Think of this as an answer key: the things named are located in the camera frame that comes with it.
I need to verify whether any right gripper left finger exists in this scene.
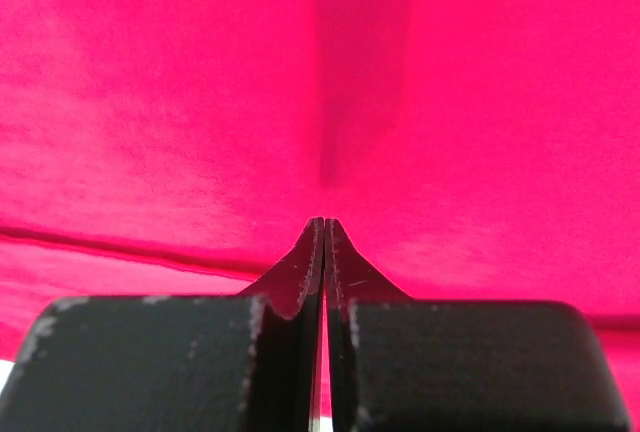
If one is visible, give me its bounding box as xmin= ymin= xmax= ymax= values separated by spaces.
xmin=1 ymin=218 xmax=325 ymax=431

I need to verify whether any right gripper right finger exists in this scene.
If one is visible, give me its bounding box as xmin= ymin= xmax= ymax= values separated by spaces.
xmin=324 ymin=219 xmax=632 ymax=431

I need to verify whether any pink t shirt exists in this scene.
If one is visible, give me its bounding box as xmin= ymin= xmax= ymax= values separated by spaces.
xmin=1 ymin=0 xmax=639 ymax=414

